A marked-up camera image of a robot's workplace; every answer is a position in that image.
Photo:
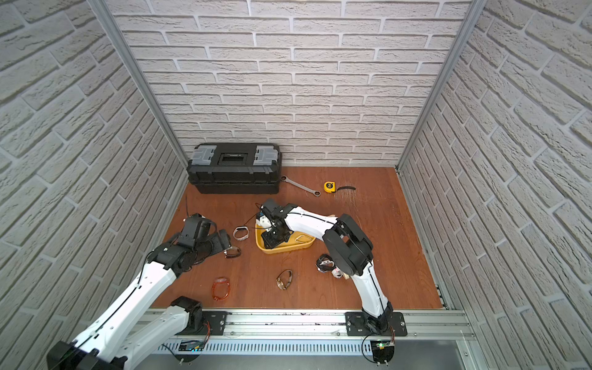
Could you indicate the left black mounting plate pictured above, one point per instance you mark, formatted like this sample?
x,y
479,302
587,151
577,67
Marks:
x,y
206,322

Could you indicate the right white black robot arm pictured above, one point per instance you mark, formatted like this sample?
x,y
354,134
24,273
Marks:
x,y
347,244

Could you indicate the grey white band watch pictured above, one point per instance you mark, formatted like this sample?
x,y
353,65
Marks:
x,y
241,233

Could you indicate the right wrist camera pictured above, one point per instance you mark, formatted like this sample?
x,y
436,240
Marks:
x,y
262,222

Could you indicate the controller board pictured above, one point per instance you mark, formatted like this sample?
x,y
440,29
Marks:
x,y
382,352
190,350

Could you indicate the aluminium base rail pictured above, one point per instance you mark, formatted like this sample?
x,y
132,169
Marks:
x,y
290,324

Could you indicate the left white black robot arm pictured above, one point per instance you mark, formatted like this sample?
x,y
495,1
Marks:
x,y
109,342

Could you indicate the black strap watch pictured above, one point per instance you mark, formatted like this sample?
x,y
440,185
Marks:
x,y
325,263

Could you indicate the right controller board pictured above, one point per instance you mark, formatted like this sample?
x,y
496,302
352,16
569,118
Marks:
x,y
382,352

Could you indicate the cream pink strap watch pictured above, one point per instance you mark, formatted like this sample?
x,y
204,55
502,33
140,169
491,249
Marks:
x,y
337,273

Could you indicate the black grey toolbox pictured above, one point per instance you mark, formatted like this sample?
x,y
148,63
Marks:
x,y
236,168

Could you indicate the yellow plastic storage box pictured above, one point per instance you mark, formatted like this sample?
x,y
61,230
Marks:
x,y
297,241

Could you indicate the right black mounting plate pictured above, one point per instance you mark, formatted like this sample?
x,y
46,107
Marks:
x,y
360,324

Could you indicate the yellow tape measure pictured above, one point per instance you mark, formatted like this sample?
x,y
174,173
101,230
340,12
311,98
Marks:
x,y
329,187

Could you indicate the black mounting plate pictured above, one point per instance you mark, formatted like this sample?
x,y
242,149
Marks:
x,y
360,324
206,322

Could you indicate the silver combination wrench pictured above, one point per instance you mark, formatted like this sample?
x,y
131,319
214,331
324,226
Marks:
x,y
300,186

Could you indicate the left controller board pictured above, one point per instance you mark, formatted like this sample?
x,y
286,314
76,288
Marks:
x,y
190,350

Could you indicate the red orange glasses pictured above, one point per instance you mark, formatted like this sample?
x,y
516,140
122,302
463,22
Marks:
x,y
221,289

